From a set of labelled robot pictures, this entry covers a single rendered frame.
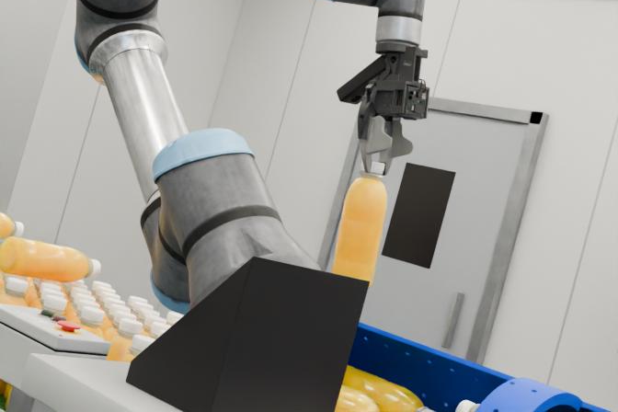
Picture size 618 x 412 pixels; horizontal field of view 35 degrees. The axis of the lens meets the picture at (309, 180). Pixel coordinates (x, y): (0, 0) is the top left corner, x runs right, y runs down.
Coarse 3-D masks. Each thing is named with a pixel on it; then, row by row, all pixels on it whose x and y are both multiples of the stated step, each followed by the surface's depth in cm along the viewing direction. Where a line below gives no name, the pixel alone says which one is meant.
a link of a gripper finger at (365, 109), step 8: (368, 96) 161; (360, 104) 162; (368, 104) 161; (360, 112) 161; (368, 112) 161; (360, 120) 161; (368, 120) 161; (360, 128) 161; (368, 128) 161; (360, 136) 161
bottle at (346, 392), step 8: (344, 392) 143; (352, 392) 142; (360, 392) 143; (344, 400) 141; (352, 400) 141; (360, 400) 141; (368, 400) 141; (336, 408) 141; (344, 408) 140; (352, 408) 140; (360, 408) 140; (368, 408) 140; (376, 408) 141
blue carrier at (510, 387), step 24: (360, 336) 162; (384, 336) 155; (360, 360) 165; (384, 360) 161; (408, 360) 156; (432, 360) 152; (456, 360) 146; (408, 384) 159; (432, 384) 155; (456, 384) 151; (480, 384) 147; (504, 384) 129; (528, 384) 129; (432, 408) 156; (480, 408) 125; (504, 408) 124; (528, 408) 123; (552, 408) 139; (576, 408) 132; (600, 408) 131
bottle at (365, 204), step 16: (368, 176) 163; (352, 192) 163; (368, 192) 162; (384, 192) 163; (352, 208) 162; (368, 208) 161; (384, 208) 163; (352, 224) 162; (368, 224) 162; (352, 240) 162; (368, 240) 162; (336, 256) 164; (352, 256) 162; (368, 256) 162; (336, 272) 163; (352, 272) 161; (368, 272) 162; (368, 288) 163
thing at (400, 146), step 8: (384, 128) 165; (392, 128) 166; (400, 128) 165; (392, 136) 166; (400, 136) 165; (392, 144) 166; (400, 144) 165; (408, 144) 164; (384, 152) 166; (392, 152) 166; (400, 152) 165; (408, 152) 164; (384, 160) 166; (392, 160) 167; (384, 168) 166
